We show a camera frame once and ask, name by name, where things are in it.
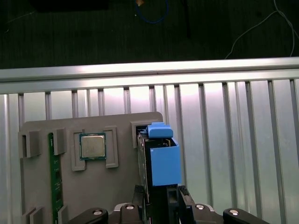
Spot silver CPU chip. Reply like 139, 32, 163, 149
79, 133, 107, 161

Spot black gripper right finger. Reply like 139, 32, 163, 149
178, 185, 271, 224

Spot white floor cable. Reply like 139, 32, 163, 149
225, 0, 296, 59

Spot hard disk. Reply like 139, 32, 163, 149
136, 122, 183, 224

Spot grey parts rack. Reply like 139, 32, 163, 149
18, 111, 164, 224

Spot blue floor cable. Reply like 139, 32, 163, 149
135, 0, 169, 24

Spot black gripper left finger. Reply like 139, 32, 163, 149
67, 185, 144, 224

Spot green RAM stick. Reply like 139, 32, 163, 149
48, 133, 64, 224

